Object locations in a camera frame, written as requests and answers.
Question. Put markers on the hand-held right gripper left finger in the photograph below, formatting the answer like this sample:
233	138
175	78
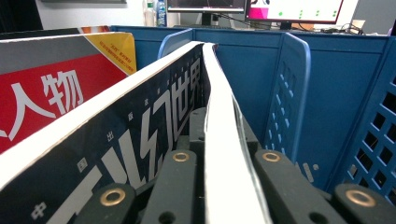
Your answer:
177	186

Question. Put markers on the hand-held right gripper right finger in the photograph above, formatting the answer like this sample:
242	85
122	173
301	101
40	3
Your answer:
289	189

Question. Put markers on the dark purple magazine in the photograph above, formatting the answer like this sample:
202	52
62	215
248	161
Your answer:
124	149
224	155

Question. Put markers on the blue plastic file rack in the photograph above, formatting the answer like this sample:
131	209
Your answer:
336	93

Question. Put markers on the black and red magazine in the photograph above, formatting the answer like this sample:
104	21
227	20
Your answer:
46	93

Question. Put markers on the blue label plastic bottle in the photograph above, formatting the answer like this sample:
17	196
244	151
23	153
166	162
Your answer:
161	15

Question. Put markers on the clear plastic bottle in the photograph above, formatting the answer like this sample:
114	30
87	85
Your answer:
150	15

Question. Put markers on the white screen monitor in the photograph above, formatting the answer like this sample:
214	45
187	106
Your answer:
295	9

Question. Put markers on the dark screen monitor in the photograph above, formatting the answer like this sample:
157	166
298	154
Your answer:
205	4

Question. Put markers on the black curtain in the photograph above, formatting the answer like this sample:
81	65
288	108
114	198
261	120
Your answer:
18	14

